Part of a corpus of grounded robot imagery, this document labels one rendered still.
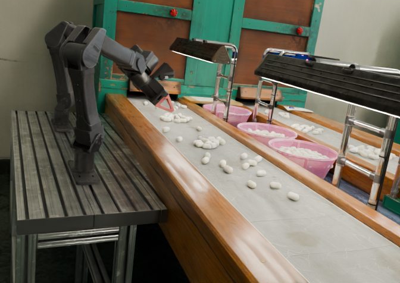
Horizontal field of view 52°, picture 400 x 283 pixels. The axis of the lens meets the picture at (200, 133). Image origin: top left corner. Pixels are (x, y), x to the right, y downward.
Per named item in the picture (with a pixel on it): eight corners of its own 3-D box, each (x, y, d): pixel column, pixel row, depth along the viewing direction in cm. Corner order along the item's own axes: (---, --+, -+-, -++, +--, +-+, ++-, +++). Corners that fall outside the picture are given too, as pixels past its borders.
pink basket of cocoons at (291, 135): (268, 162, 167) (271, 140, 165) (222, 144, 186) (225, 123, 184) (305, 155, 185) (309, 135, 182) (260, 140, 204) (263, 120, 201)
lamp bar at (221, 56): (212, 63, 161) (214, 44, 160) (168, 50, 217) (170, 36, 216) (230, 65, 164) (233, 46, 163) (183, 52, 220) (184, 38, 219)
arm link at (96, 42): (128, 53, 145) (68, 18, 118) (149, 57, 141) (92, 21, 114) (118, 87, 145) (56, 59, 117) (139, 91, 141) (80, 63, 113)
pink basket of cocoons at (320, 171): (287, 184, 143) (292, 159, 141) (252, 160, 167) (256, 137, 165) (348, 183, 153) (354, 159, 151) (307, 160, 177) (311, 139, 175)
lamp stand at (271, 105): (266, 140, 204) (281, 49, 193) (247, 129, 222) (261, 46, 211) (298, 141, 211) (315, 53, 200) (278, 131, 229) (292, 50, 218)
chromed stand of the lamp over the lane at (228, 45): (190, 138, 189) (202, 39, 179) (177, 127, 207) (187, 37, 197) (227, 139, 196) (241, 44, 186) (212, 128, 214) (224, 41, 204)
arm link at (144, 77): (147, 78, 152) (134, 65, 149) (156, 75, 148) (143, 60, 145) (138, 91, 149) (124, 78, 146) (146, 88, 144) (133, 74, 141)
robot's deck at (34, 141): (16, 235, 97) (16, 220, 96) (11, 118, 202) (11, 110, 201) (313, 209, 136) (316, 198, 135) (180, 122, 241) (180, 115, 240)
